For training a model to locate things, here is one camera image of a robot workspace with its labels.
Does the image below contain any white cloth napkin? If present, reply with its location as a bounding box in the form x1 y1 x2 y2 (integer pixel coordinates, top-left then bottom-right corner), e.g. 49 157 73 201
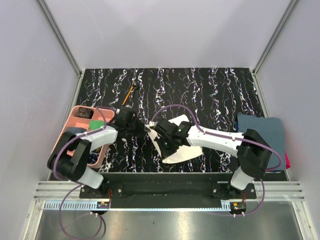
146 114 203 164

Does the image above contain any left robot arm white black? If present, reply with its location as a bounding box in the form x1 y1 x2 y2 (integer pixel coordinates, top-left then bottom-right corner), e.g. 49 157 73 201
47 107 150 198

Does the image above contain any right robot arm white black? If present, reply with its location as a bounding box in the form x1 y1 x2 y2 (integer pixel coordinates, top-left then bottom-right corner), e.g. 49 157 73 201
150 119 272 199

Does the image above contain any green cloth in tray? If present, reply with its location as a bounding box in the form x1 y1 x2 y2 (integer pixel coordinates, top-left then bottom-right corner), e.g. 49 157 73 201
88 120 105 131

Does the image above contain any dark patterned cloth in tray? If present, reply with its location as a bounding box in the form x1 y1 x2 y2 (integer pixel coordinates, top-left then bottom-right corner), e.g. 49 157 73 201
76 107 94 119

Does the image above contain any pink compartment tray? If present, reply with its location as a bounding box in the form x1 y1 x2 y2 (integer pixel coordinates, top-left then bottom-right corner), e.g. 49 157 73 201
53 105 115 169

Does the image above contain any grey blue cloth in tray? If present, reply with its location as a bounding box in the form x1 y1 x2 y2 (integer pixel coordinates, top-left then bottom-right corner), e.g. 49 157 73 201
65 126 86 135

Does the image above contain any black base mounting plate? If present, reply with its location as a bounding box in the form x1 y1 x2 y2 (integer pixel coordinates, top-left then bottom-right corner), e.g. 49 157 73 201
79 172 257 211

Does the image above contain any blue folded cloth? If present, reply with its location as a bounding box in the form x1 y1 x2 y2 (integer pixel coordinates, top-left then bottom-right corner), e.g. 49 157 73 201
237 113 286 171

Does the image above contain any magenta cloth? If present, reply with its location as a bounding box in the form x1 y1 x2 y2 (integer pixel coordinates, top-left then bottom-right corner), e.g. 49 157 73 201
285 152 291 169

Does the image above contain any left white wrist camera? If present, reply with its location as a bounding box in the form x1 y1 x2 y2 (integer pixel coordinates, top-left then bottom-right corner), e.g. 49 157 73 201
115 104 132 114

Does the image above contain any orange handled utensil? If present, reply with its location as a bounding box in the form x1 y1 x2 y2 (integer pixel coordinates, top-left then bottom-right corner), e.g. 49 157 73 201
122 85 134 106

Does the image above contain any black handled utensil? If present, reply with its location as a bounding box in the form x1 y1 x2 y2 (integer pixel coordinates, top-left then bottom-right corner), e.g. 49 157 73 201
128 81 140 101

